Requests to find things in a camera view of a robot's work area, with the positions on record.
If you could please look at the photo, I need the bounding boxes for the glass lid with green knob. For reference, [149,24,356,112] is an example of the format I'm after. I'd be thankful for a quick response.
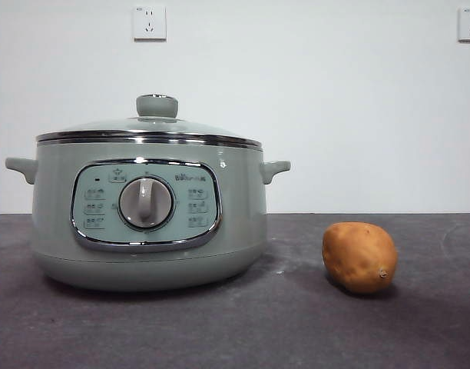
[35,93,262,149]

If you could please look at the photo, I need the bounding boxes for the sage green electric cooking pot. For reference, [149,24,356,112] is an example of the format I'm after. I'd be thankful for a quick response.
[5,132,292,292]

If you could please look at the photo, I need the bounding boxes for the brown potato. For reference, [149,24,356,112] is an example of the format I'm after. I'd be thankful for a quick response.
[321,221,399,295]

